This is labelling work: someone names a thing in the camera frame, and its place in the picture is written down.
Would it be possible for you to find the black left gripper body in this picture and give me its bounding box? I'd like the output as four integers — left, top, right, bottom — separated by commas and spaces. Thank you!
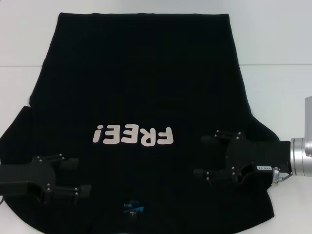
0, 156, 57, 203

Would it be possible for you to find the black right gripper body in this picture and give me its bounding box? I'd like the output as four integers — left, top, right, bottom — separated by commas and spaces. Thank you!
225, 138, 293, 185

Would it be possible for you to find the black t-shirt with FREE print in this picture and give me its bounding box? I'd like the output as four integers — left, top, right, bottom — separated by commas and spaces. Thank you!
0, 12, 281, 234

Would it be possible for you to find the right gripper cable with connector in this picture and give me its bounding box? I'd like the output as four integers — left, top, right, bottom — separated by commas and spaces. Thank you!
272, 166, 293, 187

